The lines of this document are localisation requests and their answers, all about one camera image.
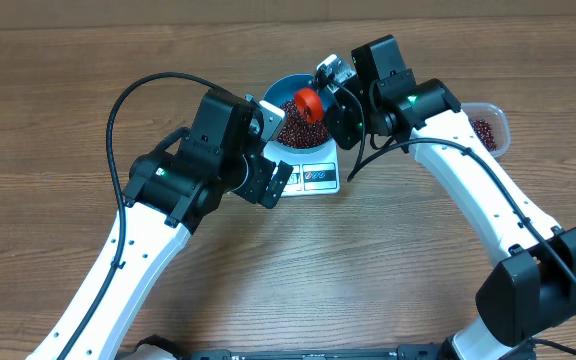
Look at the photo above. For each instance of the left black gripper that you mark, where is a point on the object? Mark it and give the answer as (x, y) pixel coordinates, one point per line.
(272, 181)

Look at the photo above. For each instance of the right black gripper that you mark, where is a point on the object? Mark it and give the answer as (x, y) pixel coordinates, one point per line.
(344, 126)

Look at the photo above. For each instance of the red measuring scoop blue handle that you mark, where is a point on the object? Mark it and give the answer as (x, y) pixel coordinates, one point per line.
(309, 105)

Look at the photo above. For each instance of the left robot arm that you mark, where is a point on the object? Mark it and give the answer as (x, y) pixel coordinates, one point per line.
(166, 198)

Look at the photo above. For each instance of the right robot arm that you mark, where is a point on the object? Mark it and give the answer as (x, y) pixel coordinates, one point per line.
(532, 286)

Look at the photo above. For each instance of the white digital kitchen scale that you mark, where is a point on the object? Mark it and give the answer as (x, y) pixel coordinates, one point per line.
(315, 170)

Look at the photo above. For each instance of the red beans in bowl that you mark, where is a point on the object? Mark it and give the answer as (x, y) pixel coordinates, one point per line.
(297, 132)

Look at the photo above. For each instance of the blue metal bowl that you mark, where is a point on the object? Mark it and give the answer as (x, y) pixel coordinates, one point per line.
(283, 90)

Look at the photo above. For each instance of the red adzuki beans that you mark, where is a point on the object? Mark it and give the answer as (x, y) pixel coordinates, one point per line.
(483, 130)

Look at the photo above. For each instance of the clear plastic bean container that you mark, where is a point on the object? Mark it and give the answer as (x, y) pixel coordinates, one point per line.
(496, 118)

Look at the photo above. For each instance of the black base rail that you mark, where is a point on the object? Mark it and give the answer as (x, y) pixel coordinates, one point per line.
(313, 355)

